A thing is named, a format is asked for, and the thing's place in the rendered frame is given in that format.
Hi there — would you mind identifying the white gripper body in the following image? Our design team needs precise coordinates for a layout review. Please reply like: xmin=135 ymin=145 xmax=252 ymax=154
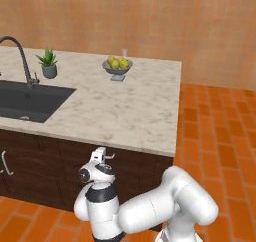
xmin=94 ymin=146 xmax=108 ymax=157

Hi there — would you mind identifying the dark wood cabinet door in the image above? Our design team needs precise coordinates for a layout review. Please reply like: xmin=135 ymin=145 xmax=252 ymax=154
xmin=0 ymin=129 xmax=61 ymax=204

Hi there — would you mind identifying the dark grey sink basin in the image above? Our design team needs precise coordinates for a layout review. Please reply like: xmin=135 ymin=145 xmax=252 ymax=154
xmin=0 ymin=79 xmax=77 ymax=124

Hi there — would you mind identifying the green plant in grey pot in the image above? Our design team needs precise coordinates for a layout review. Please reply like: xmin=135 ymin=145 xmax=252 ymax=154
xmin=35 ymin=47 xmax=59 ymax=80

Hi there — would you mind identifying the dark grey curved faucet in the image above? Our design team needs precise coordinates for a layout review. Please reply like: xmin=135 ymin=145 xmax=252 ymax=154
xmin=0 ymin=35 xmax=41 ymax=90

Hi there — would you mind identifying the grey pedestal fruit bowl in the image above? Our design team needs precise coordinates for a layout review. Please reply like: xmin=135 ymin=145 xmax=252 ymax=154
xmin=101 ymin=59 xmax=134 ymax=83

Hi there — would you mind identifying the silver cabinet door handle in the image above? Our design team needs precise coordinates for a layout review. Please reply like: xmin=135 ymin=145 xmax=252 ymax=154
xmin=1 ymin=150 xmax=15 ymax=177

